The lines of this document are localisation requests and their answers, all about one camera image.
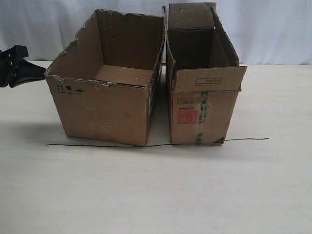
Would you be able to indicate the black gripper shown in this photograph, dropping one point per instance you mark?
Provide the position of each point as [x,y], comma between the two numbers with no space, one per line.
[14,70]

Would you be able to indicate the large torn cardboard box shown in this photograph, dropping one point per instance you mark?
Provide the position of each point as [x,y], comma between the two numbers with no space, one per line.
[104,83]

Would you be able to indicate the narrow cardboard box green tape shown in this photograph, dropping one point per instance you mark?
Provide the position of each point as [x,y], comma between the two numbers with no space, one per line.
[203,74]

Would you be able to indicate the thin black line marker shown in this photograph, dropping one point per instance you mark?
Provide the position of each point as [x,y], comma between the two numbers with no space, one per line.
[148,146]

